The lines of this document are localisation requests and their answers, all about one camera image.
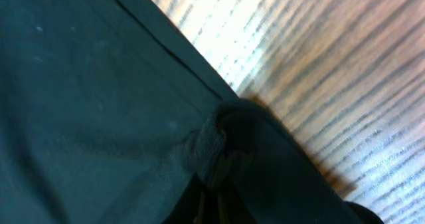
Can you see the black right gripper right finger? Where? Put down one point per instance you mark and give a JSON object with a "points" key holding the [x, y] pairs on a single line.
{"points": [[231, 209]]}

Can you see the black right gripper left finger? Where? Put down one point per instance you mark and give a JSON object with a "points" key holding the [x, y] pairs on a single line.
{"points": [[186, 210]]}

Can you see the black polo shirt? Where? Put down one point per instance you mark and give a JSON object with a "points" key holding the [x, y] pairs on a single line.
{"points": [[108, 112]]}

